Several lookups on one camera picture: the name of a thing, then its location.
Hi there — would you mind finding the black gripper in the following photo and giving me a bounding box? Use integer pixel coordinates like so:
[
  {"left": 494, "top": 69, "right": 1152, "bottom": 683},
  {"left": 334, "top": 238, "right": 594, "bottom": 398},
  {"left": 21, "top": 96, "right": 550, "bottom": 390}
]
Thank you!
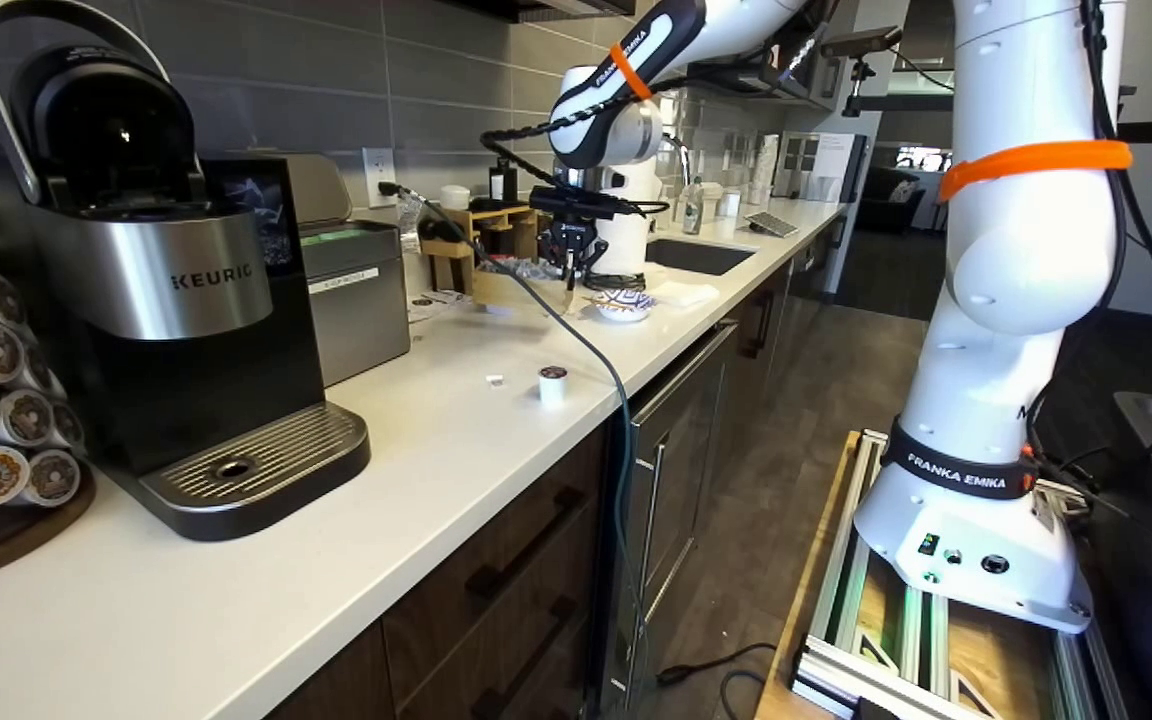
[{"left": 537, "top": 214, "right": 616, "bottom": 295}]

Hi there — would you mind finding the patterned bowl with utensils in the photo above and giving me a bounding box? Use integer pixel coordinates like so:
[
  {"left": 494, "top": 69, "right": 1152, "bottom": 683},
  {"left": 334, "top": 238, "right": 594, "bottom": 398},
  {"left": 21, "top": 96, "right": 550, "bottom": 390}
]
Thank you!
[{"left": 582, "top": 287, "right": 658, "bottom": 327}]

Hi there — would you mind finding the white paper towel roll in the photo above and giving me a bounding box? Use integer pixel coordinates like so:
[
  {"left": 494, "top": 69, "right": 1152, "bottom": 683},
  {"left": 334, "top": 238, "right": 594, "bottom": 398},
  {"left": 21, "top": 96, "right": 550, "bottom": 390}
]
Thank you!
[{"left": 593, "top": 145, "right": 667, "bottom": 280}]

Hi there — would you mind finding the dark sink basin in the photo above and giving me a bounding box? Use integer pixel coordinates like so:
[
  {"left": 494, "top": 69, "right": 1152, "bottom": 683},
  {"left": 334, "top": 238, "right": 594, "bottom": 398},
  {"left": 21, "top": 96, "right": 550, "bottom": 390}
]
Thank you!
[{"left": 642, "top": 238, "right": 756, "bottom": 280}]

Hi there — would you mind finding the small coffee pod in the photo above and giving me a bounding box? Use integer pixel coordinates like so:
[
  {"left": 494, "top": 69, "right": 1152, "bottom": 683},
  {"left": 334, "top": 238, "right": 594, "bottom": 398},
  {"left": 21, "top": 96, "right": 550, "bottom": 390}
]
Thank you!
[{"left": 532, "top": 359, "right": 571, "bottom": 414}]

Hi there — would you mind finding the black cylindrical canister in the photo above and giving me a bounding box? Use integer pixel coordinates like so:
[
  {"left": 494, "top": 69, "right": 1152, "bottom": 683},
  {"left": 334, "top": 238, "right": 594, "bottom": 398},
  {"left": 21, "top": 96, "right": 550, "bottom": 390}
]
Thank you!
[{"left": 489, "top": 155, "right": 522, "bottom": 214}]

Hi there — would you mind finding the clear glass bottle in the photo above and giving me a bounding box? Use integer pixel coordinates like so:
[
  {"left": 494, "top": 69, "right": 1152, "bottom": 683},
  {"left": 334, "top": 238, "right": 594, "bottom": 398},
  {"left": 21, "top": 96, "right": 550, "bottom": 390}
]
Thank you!
[{"left": 662, "top": 138, "right": 712, "bottom": 240}]

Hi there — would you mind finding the wooden countertop organizer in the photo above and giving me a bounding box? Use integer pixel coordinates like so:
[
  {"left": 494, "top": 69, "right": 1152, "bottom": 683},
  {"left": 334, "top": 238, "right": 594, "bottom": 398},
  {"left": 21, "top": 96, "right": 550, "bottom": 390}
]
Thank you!
[{"left": 415, "top": 196, "right": 547, "bottom": 301}]

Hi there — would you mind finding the stainless steel container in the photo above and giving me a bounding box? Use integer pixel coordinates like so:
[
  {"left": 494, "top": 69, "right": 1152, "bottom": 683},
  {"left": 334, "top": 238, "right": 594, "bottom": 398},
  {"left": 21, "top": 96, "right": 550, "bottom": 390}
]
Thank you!
[{"left": 283, "top": 151, "right": 415, "bottom": 392}]

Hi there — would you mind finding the dark wood cabinet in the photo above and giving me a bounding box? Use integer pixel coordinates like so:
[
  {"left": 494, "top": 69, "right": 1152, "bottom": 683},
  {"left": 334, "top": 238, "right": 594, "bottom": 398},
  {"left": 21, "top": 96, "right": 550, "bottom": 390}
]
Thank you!
[{"left": 263, "top": 223, "right": 861, "bottom": 720}]

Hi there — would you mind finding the black silver Keurig coffee machine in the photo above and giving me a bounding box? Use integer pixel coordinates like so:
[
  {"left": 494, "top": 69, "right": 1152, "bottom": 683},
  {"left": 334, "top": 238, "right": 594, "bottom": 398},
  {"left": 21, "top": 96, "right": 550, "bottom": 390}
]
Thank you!
[{"left": 0, "top": 0, "right": 374, "bottom": 545}]

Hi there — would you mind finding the black coffee pod carousel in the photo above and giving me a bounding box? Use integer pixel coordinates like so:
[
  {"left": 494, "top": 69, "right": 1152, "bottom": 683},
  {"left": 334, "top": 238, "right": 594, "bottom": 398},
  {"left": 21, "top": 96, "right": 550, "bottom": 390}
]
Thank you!
[{"left": 0, "top": 145, "right": 99, "bottom": 593}]

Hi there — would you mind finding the black wire paper towel holder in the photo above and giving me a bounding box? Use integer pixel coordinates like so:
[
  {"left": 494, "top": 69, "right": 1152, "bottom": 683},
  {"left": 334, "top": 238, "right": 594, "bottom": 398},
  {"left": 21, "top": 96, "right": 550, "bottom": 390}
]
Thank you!
[{"left": 580, "top": 268, "right": 654, "bottom": 295}]

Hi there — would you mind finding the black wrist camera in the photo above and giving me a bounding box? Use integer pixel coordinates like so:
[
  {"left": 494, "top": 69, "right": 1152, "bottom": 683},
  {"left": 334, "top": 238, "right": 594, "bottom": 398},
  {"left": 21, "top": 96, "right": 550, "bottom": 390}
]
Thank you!
[{"left": 529, "top": 189, "right": 667, "bottom": 221}]

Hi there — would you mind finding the orange strap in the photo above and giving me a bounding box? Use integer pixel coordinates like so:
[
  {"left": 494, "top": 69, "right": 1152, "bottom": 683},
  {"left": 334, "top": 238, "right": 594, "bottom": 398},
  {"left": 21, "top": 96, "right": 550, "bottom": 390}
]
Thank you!
[
  {"left": 934, "top": 138, "right": 1134, "bottom": 209},
  {"left": 604, "top": 42, "right": 654, "bottom": 104}
]

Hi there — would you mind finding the white wall outlet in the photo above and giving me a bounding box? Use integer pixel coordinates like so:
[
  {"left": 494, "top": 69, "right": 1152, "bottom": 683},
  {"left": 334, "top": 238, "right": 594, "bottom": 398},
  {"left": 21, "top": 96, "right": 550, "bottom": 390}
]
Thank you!
[{"left": 360, "top": 145, "right": 399, "bottom": 209}]

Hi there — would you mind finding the black power cable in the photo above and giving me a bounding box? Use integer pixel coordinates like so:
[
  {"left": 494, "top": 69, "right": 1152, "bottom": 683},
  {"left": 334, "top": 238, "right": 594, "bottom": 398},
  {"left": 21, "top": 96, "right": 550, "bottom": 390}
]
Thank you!
[{"left": 371, "top": 176, "right": 785, "bottom": 696}]

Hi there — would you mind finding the aluminium robot stand frame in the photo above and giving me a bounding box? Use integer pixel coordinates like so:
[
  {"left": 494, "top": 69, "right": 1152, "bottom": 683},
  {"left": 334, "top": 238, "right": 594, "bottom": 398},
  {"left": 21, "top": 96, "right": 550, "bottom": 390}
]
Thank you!
[{"left": 751, "top": 424, "right": 1138, "bottom": 720}]

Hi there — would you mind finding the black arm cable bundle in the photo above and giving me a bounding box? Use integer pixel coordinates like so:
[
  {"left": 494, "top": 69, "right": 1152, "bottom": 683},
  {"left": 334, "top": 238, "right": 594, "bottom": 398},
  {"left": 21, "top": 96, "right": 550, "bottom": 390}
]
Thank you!
[{"left": 476, "top": 0, "right": 1152, "bottom": 455}]

